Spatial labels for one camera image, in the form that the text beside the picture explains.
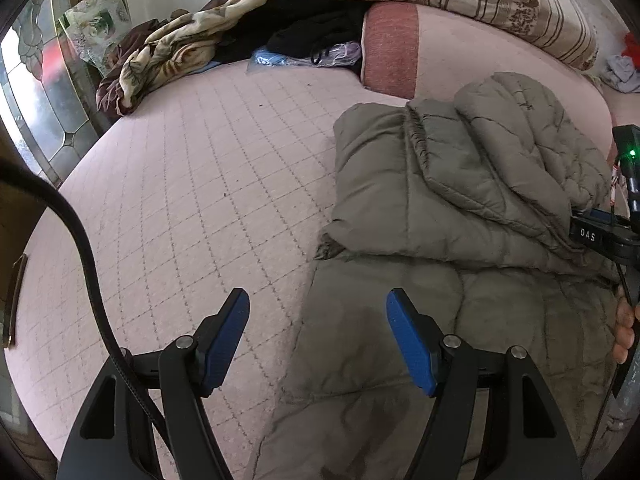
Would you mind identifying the smartphone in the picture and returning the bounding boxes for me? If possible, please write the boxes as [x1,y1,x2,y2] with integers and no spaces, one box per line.
[1,254,29,349]

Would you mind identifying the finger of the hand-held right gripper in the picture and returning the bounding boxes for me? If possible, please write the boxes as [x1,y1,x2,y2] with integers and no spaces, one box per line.
[570,209,640,263]

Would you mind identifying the clear plastic bag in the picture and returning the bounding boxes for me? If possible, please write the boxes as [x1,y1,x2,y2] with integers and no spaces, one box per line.
[249,41,362,68]

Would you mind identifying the floral printed bag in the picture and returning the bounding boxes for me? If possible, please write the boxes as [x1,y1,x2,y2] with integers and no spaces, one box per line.
[57,0,133,78]

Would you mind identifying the black clothes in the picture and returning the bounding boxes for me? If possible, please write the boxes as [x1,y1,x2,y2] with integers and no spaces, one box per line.
[215,0,373,63]

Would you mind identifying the brown and beige blanket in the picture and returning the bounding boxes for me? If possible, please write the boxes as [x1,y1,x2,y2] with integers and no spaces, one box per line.
[96,0,281,117]

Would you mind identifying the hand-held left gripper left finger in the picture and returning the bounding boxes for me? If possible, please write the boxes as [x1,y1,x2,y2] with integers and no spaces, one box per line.
[57,287,251,480]

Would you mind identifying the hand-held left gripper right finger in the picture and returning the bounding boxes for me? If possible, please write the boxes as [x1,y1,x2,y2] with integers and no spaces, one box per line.
[385,287,583,480]

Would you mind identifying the grey cloth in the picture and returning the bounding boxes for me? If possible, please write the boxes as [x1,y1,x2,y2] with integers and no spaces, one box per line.
[599,55,640,93]

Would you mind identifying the thick black cable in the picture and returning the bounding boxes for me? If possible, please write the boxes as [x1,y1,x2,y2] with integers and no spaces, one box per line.
[0,157,171,441]

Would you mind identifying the olive green hooded puffer jacket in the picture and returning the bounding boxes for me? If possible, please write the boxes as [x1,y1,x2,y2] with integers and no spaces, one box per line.
[250,72,631,480]

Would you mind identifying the pink quilted bed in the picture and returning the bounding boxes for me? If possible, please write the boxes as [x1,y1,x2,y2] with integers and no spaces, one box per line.
[5,57,616,480]

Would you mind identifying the person's right hand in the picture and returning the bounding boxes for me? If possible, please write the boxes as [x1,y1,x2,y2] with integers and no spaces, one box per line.
[614,285,640,365]

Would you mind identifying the stained glass door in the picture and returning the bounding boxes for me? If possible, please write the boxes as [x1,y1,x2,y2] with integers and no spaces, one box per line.
[0,0,101,188]

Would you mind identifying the wooden door frame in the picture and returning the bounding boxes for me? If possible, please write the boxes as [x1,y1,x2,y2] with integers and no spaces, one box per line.
[0,120,61,281]

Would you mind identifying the pink bolster pillow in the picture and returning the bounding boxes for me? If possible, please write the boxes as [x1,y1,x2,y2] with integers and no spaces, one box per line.
[360,2,613,161]

